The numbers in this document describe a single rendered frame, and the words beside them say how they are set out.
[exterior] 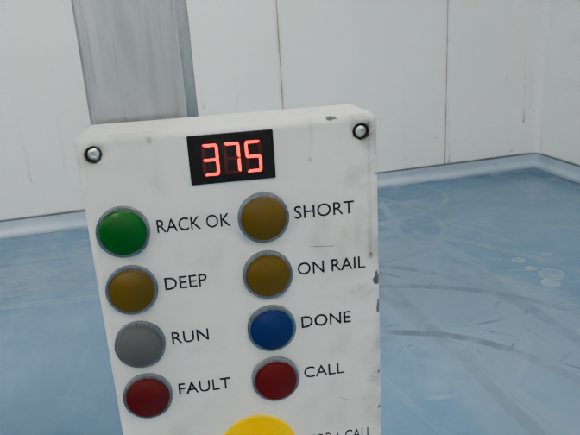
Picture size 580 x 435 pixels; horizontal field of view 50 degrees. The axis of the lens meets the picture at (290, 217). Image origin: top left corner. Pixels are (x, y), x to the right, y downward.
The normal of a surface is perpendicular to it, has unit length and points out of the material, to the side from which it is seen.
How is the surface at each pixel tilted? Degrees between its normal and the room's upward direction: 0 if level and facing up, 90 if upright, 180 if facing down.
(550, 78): 90
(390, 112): 90
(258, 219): 89
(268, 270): 87
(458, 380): 0
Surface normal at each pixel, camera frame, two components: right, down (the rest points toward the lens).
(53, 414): -0.06, -0.95
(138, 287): 0.18, 0.26
